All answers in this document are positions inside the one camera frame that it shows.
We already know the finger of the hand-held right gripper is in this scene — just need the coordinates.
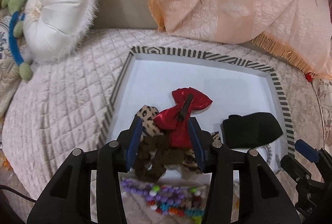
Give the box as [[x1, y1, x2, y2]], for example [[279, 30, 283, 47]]
[[295, 139, 321, 162], [281, 155, 312, 182]]

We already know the black folded cloth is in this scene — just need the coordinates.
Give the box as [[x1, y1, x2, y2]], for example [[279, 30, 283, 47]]
[[220, 112, 284, 149]]

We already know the grey scrunchie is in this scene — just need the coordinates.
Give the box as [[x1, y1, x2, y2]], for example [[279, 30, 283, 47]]
[[255, 144, 273, 170]]

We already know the striped rim white tray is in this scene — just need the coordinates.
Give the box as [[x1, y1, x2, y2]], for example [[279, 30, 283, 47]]
[[97, 46, 296, 178]]

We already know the cream embroidered fabric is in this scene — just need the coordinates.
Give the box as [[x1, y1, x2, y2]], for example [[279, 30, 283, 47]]
[[0, 9, 24, 117], [310, 76, 332, 153]]

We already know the pile of beaded bracelets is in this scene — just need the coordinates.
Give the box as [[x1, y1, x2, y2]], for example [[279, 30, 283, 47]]
[[121, 179, 208, 224]]

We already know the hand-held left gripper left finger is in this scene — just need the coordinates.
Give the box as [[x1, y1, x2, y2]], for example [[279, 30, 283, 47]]
[[27, 115, 144, 224]]

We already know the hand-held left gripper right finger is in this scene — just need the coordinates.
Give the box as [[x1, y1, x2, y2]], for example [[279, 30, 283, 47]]
[[188, 118, 301, 224]]

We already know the black cable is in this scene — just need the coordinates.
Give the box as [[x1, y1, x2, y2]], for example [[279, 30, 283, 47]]
[[0, 184, 37, 204]]

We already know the leopard print hair bow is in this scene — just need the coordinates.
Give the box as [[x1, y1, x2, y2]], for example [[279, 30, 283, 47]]
[[136, 105, 222, 180]]

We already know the green and blue plush toy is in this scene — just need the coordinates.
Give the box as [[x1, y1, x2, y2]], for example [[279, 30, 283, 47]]
[[0, 0, 44, 82]]

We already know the white round fringed pillow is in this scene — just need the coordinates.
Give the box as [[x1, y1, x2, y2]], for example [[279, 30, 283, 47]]
[[22, 0, 102, 62]]

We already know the quilted cream bed cover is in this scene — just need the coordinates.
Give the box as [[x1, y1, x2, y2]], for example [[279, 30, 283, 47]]
[[2, 28, 325, 224]]

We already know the red satin bow hair clip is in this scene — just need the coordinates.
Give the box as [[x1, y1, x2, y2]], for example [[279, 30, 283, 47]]
[[154, 87, 214, 149]]

